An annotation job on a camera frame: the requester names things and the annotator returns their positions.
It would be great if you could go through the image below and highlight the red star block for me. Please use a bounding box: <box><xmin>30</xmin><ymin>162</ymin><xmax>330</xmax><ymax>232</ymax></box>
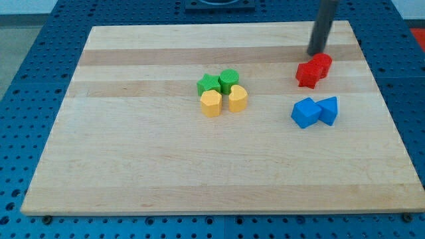
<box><xmin>296</xmin><ymin>62</ymin><xmax>323</xmax><ymax>89</ymax></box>

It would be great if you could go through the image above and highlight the red round block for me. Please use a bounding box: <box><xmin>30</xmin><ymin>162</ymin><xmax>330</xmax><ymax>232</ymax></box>
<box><xmin>310</xmin><ymin>52</ymin><xmax>333</xmax><ymax>78</ymax></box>

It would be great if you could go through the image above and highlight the grey cylindrical robot arm rod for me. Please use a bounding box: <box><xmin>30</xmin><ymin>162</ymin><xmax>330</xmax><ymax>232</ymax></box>
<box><xmin>307</xmin><ymin>0</ymin><xmax>339</xmax><ymax>56</ymax></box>

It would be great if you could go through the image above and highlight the wooden board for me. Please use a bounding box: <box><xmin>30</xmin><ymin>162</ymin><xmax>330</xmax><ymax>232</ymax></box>
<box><xmin>21</xmin><ymin>21</ymin><xmax>424</xmax><ymax>216</ymax></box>

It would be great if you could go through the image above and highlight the yellow hexagon block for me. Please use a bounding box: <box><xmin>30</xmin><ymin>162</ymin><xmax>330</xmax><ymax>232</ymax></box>
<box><xmin>200</xmin><ymin>90</ymin><xmax>222</xmax><ymax>118</ymax></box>

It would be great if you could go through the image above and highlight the yellow crescent block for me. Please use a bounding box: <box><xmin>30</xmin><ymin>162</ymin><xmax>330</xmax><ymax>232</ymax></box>
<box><xmin>228</xmin><ymin>85</ymin><xmax>248</xmax><ymax>113</ymax></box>

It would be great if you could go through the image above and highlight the green star block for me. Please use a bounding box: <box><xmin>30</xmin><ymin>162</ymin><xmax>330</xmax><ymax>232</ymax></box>
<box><xmin>197</xmin><ymin>74</ymin><xmax>221</xmax><ymax>96</ymax></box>

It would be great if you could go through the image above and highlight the green cylinder block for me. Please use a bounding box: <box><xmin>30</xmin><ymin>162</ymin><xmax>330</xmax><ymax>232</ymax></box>
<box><xmin>218</xmin><ymin>68</ymin><xmax>240</xmax><ymax>95</ymax></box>

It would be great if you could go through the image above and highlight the blue cube block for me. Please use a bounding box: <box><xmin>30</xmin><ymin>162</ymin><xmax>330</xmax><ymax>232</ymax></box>
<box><xmin>291</xmin><ymin>98</ymin><xmax>322</xmax><ymax>129</ymax></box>

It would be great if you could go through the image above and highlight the blue triangle block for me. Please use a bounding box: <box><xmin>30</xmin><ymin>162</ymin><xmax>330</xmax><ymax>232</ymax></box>
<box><xmin>316</xmin><ymin>96</ymin><xmax>338</xmax><ymax>126</ymax></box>

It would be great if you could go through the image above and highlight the dark robot base mount plate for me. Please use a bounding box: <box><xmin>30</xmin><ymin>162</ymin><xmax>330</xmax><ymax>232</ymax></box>
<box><xmin>183</xmin><ymin>0</ymin><xmax>256</xmax><ymax>12</ymax></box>

